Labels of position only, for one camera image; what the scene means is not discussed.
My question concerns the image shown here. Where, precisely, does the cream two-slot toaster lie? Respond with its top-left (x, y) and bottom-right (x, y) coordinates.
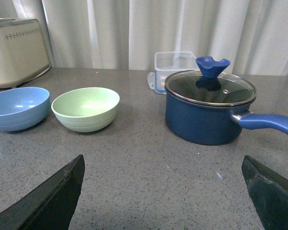
top-left (0, 18), bottom-right (50, 88)

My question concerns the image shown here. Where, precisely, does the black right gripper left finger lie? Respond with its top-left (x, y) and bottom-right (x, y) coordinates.
top-left (0, 154), bottom-right (84, 230)

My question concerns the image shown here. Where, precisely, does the blue plastic bowl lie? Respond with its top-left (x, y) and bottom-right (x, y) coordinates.
top-left (0, 87), bottom-right (50, 132)

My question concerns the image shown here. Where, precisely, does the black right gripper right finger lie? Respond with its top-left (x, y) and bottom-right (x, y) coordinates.
top-left (241, 155), bottom-right (288, 230)

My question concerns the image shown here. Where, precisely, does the blue saucepan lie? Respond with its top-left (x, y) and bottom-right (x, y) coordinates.
top-left (165, 93), bottom-right (288, 145)

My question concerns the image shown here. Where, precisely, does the clear plastic food container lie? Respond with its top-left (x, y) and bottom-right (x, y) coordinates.
top-left (147, 51), bottom-right (199, 94)

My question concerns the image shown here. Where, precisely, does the white curtain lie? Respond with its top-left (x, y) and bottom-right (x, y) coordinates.
top-left (0, 0), bottom-right (288, 77)

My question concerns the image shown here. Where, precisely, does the green plastic bowl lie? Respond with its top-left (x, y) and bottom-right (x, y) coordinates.
top-left (51, 87), bottom-right (120, 133)

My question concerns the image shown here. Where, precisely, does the glass pot lid blue knob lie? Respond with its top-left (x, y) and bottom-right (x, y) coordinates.
top-left (165, 57), bottom-right (256, 107)

